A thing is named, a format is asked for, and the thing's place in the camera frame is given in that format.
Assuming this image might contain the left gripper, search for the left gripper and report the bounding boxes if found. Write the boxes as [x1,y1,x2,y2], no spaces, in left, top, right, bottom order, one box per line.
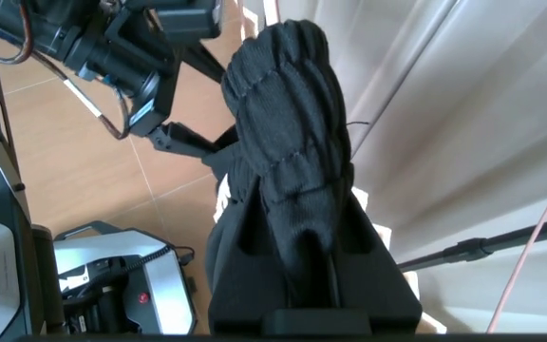
[80,39,240,161]

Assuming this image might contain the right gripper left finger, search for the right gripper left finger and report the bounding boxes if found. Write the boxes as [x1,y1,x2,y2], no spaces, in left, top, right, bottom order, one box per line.
[207,180,299,334]

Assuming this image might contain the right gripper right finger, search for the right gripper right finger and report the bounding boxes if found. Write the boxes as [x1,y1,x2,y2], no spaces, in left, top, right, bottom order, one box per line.
[330,188,423,334]

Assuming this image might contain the black shorts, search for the black shorts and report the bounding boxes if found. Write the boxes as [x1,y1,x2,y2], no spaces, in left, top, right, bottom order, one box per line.
[204,18,356,310]

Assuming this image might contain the pink clothes hanger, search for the pink clothes hanger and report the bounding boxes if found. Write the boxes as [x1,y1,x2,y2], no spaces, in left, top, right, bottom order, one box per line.
[485,160,547,333]

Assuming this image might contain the black clothes rack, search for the black clothes rack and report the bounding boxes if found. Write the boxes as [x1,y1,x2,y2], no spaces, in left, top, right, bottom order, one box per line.
[396,213,547,273]

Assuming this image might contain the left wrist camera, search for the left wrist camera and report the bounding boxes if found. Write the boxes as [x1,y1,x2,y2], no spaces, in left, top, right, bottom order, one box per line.
[104,0,223,63]

